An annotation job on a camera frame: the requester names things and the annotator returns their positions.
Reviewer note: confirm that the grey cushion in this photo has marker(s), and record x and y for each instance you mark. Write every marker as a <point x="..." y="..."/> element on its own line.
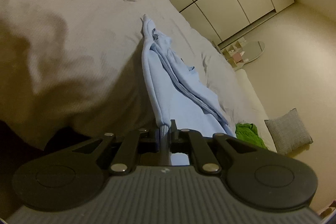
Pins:
<point x="288" y="132"/>

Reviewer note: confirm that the green cloth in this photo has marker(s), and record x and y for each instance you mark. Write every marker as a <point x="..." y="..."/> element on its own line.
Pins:
<point x="248" y="132"/>

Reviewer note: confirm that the grey bed sheet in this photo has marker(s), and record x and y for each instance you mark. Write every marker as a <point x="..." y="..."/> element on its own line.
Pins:
<point x="78" y="63"/>

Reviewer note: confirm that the white mattress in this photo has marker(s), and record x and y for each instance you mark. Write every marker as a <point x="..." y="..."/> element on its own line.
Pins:
<point x="257" y="107"/>

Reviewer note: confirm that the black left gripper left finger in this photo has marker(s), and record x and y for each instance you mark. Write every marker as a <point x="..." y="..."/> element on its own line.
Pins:
<point x="73" y="176"/>

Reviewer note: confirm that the light blue sweatshirt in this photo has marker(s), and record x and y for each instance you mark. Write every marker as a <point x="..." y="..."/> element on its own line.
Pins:
<point x="176" y="93"/>

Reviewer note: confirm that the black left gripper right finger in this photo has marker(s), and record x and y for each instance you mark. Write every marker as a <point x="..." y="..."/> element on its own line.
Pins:
<point x="253" y="175"/>

